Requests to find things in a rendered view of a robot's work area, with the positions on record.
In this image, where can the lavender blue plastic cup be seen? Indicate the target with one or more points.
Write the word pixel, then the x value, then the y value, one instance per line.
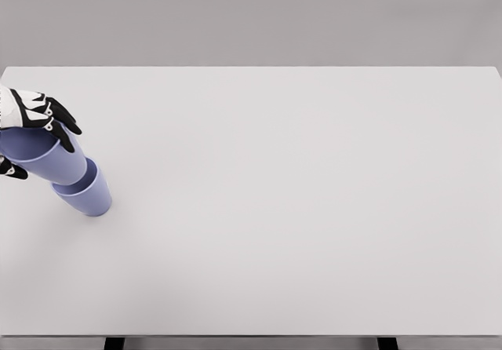
pixel 88 199
pixel 47 161

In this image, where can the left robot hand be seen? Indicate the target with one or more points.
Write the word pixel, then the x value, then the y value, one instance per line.
pixel 23 108

